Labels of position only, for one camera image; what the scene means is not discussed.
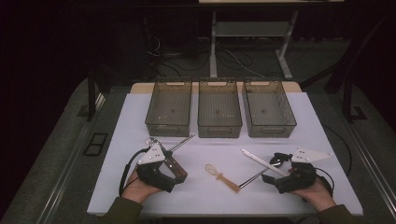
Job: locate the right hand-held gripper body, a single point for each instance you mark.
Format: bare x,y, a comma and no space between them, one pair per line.
299,180

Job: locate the small wooden whisk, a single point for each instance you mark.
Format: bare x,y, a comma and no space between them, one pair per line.
229,184

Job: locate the white chopstick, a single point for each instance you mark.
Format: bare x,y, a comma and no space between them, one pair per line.
265,163
263,160

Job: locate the black metal stand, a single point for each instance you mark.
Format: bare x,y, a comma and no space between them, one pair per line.
348,99
91,93

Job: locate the person's left hand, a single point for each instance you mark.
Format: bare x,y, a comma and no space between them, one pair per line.
137,191

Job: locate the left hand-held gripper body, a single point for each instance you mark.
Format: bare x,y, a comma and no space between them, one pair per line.
151,155

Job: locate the grey metal desk frame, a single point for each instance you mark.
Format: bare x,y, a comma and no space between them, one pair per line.
249,29

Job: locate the smoked transparent plastic bin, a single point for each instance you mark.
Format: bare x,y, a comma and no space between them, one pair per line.
169,105
267,107
219,107

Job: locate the person's right hand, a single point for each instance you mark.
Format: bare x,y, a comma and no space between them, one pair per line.
317,197

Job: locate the aluminium floor rail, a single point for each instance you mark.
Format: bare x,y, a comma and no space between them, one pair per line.
71,161
370,161

